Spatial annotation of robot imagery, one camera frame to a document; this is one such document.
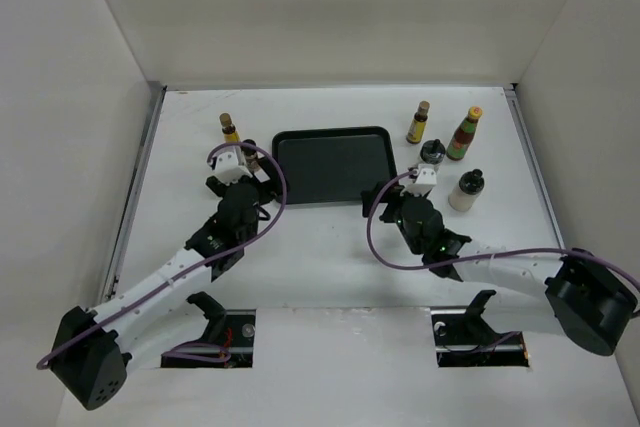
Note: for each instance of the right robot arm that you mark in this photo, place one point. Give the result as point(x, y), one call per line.
point(568, 293)

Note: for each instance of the white shaker black lid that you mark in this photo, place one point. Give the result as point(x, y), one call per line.
point(432, 152)

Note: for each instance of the yellow-label bottle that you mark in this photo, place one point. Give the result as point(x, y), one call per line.
point(418, 124)

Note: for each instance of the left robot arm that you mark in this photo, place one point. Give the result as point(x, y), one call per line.
point(93, 349)

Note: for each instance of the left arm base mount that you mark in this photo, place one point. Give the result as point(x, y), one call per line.
point(226, 342)

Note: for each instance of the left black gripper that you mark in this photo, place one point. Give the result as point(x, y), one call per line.
point(273, 185)

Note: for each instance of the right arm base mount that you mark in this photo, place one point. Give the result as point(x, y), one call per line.
point(463, 339)

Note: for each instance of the yellow-label bottle tan cap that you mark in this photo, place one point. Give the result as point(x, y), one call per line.
point(228, 128)

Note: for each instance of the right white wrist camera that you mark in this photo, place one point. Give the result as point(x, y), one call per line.
point(423, 179)

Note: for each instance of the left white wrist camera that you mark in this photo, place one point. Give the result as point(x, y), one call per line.
point(229, 166)

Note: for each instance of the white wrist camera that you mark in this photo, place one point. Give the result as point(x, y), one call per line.
point(229, 166)
point(423, 179)

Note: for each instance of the black plastic tray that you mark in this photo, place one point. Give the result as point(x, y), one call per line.
point(333, 165)

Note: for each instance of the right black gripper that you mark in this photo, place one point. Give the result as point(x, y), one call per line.
point(387, 215)

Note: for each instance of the small dark spice jar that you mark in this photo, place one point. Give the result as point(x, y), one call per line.
point(251, 156)

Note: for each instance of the red sauce bottle green label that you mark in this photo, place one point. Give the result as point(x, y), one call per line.
point(464, 134)

